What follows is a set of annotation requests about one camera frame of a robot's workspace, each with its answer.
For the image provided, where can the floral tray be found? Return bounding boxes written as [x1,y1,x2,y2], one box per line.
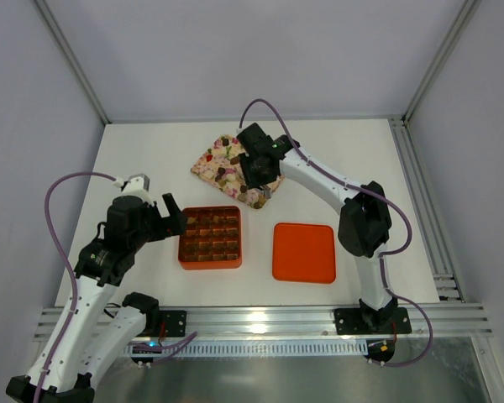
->
[191,135,284,210]

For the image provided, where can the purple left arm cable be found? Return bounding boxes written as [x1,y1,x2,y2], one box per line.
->
[33,172,123,403]

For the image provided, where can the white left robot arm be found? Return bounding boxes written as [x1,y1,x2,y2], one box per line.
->
[6,193,187,402]

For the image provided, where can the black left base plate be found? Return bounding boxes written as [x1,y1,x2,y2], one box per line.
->
[159,310,187,338]

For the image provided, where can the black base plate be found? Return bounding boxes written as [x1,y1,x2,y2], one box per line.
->
[159,310,187,338]
[333,307,412,336]

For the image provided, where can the orange chocolate box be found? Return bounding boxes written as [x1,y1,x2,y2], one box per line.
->
[177,206,243,270]

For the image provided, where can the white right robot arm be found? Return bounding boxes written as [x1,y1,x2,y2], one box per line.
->
[237,123,397,332]

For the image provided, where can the orange box lid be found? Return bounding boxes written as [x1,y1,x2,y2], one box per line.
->
[272,222,336,285]

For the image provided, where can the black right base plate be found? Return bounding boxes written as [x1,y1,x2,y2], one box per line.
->
[333,307,412,336]

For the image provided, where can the aluminium table rail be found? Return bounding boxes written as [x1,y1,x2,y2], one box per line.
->
[33,304,495,341]

